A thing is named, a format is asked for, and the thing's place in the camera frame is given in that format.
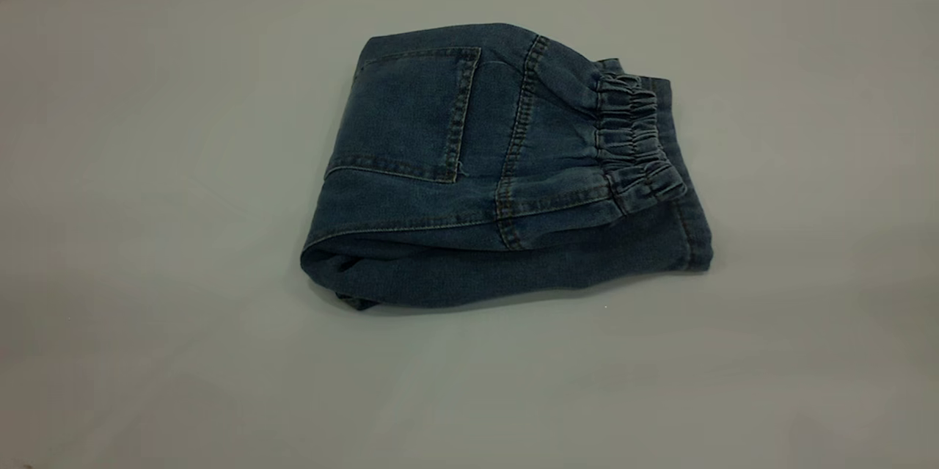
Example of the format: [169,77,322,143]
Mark blue denim shorts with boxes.
[299,23,715,310]

